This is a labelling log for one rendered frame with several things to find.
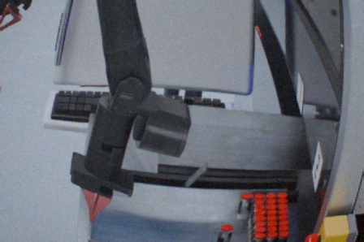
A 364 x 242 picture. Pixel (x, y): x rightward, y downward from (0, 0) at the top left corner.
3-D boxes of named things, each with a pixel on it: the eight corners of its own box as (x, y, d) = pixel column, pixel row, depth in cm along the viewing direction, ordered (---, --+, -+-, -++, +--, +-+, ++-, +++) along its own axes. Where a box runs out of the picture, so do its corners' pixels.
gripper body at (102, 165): (131, 200, 140) (143, 157, 137) (69, 178, 139) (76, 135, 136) (131, 183, 146) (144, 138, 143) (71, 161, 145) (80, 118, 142)
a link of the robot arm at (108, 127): (100, 86, 139) (102, 101, 134) (145, 95, 141) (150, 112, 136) (88, 130, 142) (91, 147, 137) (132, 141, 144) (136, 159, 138)
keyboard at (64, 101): (224, 107, 226) (225, 97, 225) (228, 134, 213) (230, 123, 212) (55, 97, 224) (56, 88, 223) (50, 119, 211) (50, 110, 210)
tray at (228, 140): (316, 133, 199) (318, 118, 197) (326, 184, 175) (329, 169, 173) (158, 120, 197) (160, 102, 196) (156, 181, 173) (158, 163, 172)
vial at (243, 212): (248, 214, 163) (253, 192, 161) (248, 220, 161) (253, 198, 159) (236, 214, 163) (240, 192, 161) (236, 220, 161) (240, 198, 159)
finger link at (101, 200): (104, 233, 142) (114, 188, 139) (65, 218, 141) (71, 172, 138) (105, 217, 149) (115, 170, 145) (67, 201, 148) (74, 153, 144)
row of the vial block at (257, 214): (259, 213, 163) (265, 192, 161) (260, 257, 146) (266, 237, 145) (248, 214, 163) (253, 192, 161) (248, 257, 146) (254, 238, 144)
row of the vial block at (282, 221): (281, 213, 163) (287, 192, 161) (283, 254, 146) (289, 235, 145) (270, 213, 163) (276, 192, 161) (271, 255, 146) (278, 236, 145)
